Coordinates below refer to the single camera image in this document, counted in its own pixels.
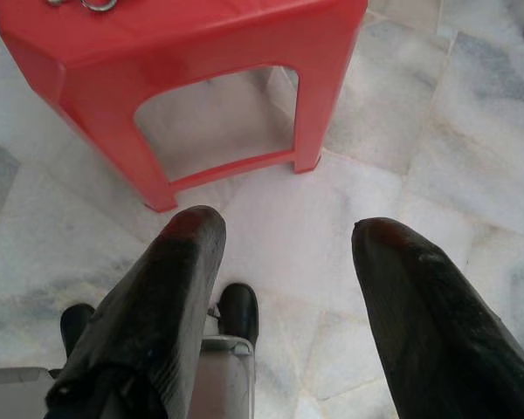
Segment silver robot leg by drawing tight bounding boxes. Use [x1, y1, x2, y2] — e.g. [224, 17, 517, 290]
[198, 335, 257, 419]
[0, 366, 53, 419]

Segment dark key bunch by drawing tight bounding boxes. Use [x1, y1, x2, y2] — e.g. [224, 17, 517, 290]
[80, 0, 119, 12]

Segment red plastic stool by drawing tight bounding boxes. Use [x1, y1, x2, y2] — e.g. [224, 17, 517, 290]
[0, 0, 369, 214]

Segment silver robot left leg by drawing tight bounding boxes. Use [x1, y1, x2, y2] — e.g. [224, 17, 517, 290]
[0, 366, 53, 419]

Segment black robot left foot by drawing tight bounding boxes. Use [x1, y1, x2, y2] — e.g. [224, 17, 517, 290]
[59, 304, 97, 357]

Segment silver robot right leg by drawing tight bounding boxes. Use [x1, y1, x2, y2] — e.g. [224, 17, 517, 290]
[198, 335, 257, 419]

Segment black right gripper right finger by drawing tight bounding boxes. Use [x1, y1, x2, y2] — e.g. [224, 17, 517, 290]
[351, 216, 524, 419]

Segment black robot foot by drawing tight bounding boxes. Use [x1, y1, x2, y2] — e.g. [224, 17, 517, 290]
[217, 283, 259, 350]
[59, 304, 97, 357]

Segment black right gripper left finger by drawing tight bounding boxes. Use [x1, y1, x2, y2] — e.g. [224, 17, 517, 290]
[45, 204, 227, 419]

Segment black robot right foot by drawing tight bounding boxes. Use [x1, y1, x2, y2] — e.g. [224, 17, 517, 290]
[217, 283, 259, 350]

